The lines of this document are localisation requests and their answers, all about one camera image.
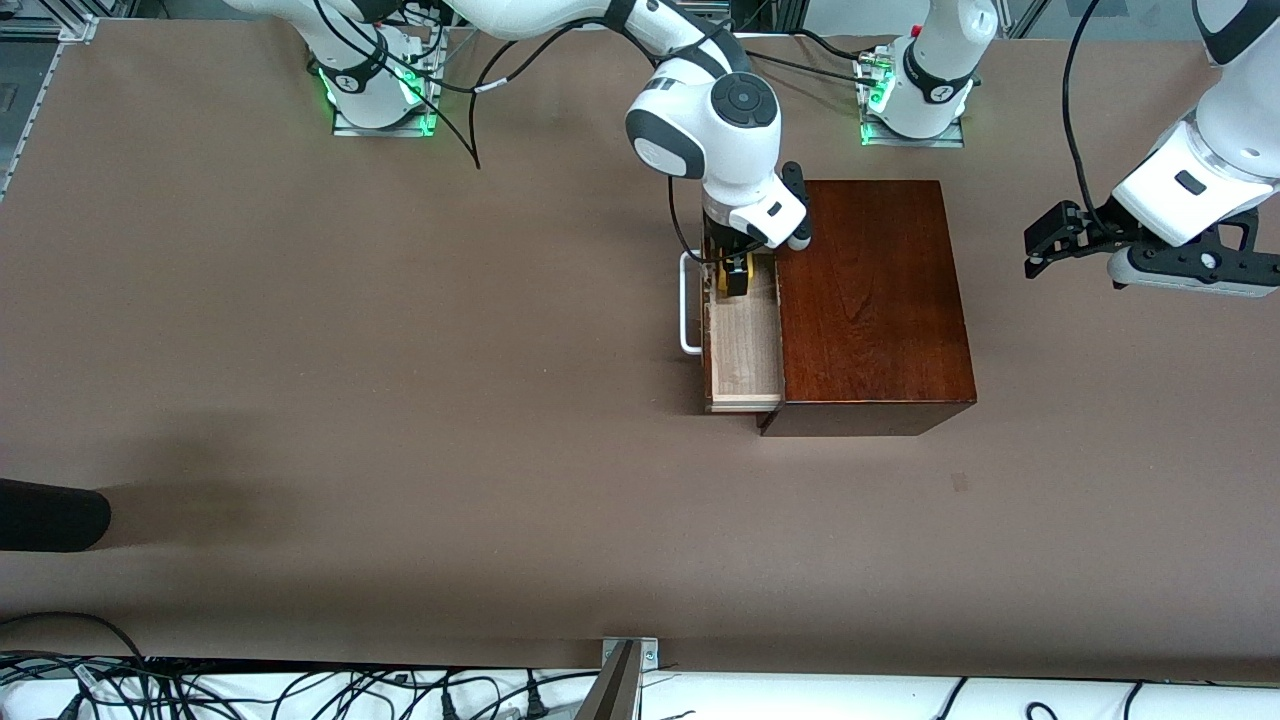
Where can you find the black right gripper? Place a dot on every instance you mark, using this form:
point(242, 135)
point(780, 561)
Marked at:
point(719, 243)

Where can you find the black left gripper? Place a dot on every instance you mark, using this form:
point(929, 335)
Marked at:
point(1092, 231)

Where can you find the yellow block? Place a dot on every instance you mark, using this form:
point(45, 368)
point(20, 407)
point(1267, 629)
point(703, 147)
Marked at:
point(750, 270)

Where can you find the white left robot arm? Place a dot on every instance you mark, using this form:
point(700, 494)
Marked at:
point(1230, 140)

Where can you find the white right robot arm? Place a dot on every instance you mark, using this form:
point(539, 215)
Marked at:
point(720, 140)

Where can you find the dark wooden cabinet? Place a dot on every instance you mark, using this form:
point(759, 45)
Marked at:
point(870, 300)

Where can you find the white board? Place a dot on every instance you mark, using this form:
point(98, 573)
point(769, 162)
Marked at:
point(800, 700)

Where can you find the black power plug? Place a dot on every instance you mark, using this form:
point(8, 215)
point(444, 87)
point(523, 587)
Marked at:
point(450, 706)
point(533, 702)

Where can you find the aluminium corner profile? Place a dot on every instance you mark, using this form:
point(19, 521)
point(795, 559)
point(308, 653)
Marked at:
point(78, 28)

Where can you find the black cylinder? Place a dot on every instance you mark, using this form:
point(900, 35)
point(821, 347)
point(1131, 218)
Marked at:
point(50, 515)

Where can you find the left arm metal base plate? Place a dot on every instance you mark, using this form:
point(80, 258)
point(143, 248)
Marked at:
point(940, 141)

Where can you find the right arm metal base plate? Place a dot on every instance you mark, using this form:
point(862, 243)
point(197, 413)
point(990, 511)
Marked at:
point(395, 130)

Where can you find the silver metal bracket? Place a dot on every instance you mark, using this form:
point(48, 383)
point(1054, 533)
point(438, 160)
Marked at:
point(648, 652)

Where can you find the dark grey metal post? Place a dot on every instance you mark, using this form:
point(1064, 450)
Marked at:
point(615, 695)

